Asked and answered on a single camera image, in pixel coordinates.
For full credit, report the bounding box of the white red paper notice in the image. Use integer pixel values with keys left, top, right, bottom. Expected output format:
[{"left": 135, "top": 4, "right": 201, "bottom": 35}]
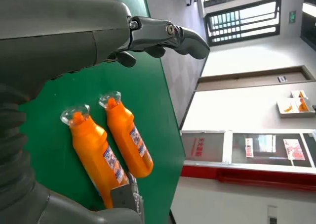
[{"left": 245, "top": 137, "right": 254, "bottom": 158}]

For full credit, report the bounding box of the red white display cabinet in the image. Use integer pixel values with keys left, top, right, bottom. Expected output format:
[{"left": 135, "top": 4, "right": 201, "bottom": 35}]
[{"left": 180, "top": 129, "right": 316, "bottom": 193}]

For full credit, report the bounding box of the brown wooden door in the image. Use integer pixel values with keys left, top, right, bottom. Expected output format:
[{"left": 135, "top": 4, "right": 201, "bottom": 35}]
[{"left": 194, "top": 65, "right": 316, "bottom": 92}]

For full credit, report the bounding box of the wall brochure holder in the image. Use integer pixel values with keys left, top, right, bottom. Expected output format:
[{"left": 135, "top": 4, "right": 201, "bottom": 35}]
[{"left": 276, "top": 90, "right": 316, "bottom": 119}]

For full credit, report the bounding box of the orange bottle with clear cap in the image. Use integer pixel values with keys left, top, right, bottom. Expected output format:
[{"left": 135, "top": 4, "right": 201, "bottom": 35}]
[
  {"left": 98, "top": 91, "right": 155, "bottom": 179},
  {"left": 60, "top": 104, "right": 130, "bottom": 210}
]

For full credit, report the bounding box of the pink red poster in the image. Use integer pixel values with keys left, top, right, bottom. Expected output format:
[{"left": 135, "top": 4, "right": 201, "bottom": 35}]
[{"left": 283, "top": 138, "right": 306, "bottom": 161}]

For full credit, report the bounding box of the dark framed window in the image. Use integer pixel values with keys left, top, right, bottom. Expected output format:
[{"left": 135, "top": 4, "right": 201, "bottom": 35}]
[{"left": 300, "top": 0, "right": 316, "bottom": 51}]

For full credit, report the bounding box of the green table mat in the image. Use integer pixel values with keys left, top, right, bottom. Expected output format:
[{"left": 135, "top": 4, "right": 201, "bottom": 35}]
[{"left": 18, "top": 0, "right": 186, "bottom": 224}]

